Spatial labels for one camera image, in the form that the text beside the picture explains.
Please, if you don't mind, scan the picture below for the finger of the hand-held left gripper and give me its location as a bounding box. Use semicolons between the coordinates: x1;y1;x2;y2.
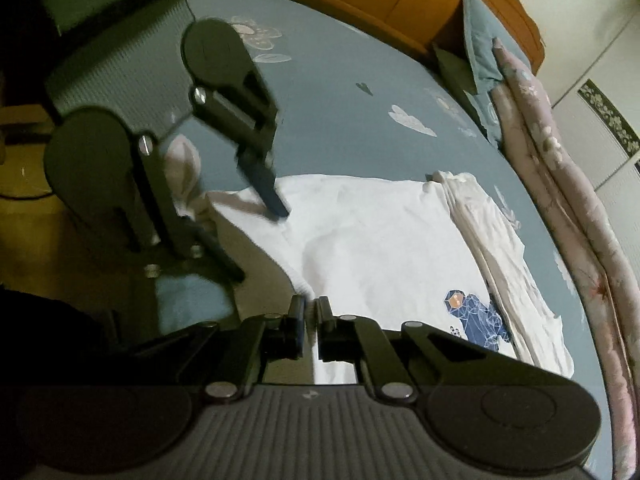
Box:
187;66;292;222
131;132;247;285

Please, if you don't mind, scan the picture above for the bed with teal floral sheet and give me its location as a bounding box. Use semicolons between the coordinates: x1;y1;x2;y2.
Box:
45;0;617;480

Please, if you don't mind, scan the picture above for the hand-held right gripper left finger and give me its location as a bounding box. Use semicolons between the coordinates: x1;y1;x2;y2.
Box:
135;295;307;406

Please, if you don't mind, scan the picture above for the white slatted wardrobe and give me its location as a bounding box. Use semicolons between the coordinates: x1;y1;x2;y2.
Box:
500;0;640;212

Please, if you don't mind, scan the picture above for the white bear print sweatshirt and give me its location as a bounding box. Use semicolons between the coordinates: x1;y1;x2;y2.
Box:
162;137;576;386

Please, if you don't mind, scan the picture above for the pink floral quilt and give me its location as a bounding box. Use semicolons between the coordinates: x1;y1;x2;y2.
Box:
492;35;640;480

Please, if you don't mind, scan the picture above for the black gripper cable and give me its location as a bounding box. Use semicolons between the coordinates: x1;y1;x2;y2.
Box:
0;187;57;203

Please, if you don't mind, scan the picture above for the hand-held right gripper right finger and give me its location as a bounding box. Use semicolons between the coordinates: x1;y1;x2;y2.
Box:
316;296;490;406

